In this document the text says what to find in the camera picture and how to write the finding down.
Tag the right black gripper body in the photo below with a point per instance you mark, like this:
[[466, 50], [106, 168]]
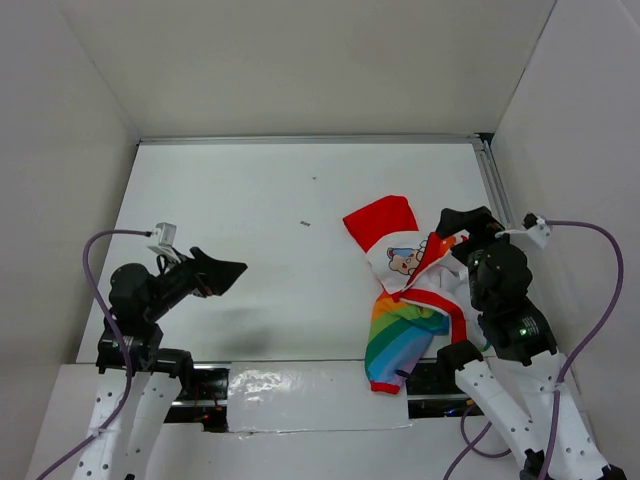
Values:
[[465, 250]]

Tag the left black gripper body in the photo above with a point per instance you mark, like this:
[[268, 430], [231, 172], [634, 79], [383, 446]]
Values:
[[178, 282]]

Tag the rainbow white red kids jacket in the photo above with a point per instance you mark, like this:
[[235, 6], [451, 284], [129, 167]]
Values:
[[424, 289]]

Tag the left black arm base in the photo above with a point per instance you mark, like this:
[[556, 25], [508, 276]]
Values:
[[204, 402]]

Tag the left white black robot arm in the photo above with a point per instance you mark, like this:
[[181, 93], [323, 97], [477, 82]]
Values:
[[138, 379]]

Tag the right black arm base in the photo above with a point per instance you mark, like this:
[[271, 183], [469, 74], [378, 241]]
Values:
[[430, 394]]

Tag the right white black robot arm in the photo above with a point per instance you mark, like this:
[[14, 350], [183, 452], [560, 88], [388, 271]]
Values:
[[546, 433]]

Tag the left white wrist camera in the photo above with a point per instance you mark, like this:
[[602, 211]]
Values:
[[161, 239]]

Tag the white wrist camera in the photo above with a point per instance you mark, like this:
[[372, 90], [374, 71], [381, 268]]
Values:
[[161, 239], [537, 231]]

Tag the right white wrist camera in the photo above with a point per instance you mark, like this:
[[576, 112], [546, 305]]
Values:
[[537, 231]]

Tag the aluminium frame rail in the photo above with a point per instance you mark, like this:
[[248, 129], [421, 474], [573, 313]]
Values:
[[480, 142]]

